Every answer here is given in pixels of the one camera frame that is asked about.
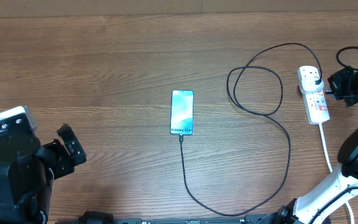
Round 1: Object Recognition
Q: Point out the black charger cable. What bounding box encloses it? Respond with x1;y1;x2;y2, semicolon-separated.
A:
178;42;323;217

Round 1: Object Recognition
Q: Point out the blue smartphone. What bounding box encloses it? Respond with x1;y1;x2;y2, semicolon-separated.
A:
170;90;194;135

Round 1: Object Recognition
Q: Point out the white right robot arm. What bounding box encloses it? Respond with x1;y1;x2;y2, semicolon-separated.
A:
260;65;358;223

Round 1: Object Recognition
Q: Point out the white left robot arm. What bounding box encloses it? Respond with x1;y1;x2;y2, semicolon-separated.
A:
0;123;86;223

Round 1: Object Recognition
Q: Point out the white charger plug adapter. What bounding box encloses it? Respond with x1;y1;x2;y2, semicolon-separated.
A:
300;78;324;94

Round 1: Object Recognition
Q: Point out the white power strip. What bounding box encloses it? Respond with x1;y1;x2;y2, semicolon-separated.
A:
297;65;330;124

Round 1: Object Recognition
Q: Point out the white power strip cord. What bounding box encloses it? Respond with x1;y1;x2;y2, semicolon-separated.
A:
318;123;356;224

